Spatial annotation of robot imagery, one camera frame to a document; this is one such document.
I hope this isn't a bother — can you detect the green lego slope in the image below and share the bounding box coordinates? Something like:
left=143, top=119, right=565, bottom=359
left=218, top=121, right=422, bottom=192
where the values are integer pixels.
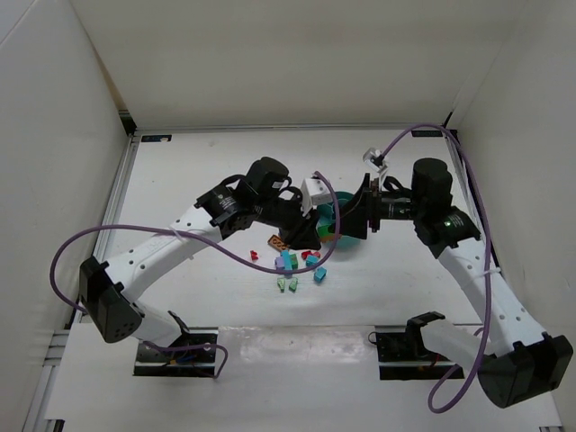
left=276, top=277, right=286, bottom=293
left=288, top=277, right=298, bottom=293

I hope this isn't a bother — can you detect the green lego slope right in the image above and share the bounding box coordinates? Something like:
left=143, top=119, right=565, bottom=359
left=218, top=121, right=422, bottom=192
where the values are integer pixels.
left=288, top=277, right=298, bottom=293

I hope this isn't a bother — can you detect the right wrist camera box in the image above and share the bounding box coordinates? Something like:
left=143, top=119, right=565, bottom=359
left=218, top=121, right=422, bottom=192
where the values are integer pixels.
left=363, top=148, right=390, bottom=188

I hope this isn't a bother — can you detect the teal divided round container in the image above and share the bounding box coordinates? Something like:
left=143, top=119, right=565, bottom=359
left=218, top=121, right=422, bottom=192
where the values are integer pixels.
left=314, top=190, right=362, bottom=250

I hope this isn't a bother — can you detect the teal sloped lego brick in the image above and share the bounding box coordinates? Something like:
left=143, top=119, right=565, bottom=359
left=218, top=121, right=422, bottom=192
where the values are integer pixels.
left=305, top=254, right=320, bottom=268

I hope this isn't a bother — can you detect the green lego cube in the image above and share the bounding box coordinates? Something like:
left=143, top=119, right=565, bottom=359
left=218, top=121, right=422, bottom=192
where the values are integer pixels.
left=289, top=254, right=299, bottom=269

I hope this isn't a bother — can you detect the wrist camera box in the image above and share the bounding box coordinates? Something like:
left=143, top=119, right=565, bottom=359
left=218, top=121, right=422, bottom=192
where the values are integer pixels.
left=363, top=148, right=390, bottom=188
left=301, top=177, right=335, bottom=216

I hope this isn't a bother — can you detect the teal studded lego brick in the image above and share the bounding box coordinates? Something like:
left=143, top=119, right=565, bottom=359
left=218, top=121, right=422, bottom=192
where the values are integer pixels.
left=313, top=266, right=327, bottom=284

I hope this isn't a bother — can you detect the long teal lego brick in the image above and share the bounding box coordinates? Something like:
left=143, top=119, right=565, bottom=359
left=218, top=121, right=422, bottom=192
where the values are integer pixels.
left=281, top=250, right=293, bottom=277

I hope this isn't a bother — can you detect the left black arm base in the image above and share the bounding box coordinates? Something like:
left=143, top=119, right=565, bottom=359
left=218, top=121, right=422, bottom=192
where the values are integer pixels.
left=133, top=310, right=229, bottom=380

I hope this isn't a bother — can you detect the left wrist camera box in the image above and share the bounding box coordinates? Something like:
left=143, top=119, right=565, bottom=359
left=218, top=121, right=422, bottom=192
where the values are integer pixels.
left=301, top=177, right=335, bottom=216

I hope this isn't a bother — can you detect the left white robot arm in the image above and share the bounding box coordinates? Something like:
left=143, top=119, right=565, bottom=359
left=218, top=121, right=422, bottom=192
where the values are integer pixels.
left=80, top=157, right=332, bottom=347

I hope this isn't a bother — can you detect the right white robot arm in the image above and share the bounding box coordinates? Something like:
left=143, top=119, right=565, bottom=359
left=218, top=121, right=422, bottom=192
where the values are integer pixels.
left=340, top=157, right=573, bottom=409

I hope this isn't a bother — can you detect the green lego slope left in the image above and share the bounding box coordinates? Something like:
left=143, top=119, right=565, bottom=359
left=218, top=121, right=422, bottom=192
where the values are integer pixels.
left=276, top=277, right=286, bottom=293

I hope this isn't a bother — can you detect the orange flat lego plate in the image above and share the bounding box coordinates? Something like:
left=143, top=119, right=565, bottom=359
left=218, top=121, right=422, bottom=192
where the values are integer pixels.
left=267, top=235, right=289, bottom=252

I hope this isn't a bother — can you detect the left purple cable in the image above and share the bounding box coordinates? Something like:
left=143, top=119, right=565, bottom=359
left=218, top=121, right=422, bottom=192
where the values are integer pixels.
left=49, top=169, right=339, bottom=313

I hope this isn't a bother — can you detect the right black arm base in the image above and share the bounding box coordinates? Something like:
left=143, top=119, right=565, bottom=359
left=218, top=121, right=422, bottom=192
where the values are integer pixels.
left=367, top=311, right=455, bottom=381

